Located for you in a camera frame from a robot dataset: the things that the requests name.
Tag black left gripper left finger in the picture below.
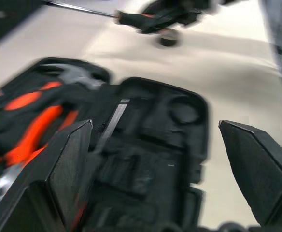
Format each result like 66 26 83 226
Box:
0 119 94 232

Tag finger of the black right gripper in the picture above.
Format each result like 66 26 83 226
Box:
141 6 170 20
140 20 180 35

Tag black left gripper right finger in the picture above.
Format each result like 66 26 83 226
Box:
218 119 282 227

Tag black and orange screwdriver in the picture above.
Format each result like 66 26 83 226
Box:
42 0 173 34

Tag silver flat metal tool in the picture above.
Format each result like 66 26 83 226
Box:
99 97 130 152

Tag black plastic tool case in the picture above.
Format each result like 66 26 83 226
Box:
0 57 210 232

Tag black tape roll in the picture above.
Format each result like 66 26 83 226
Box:
158 29 181 48

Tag black slotted plastic tray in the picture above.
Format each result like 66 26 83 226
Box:
0 0 43 50

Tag orange handled pliers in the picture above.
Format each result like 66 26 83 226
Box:
0 105 80 202

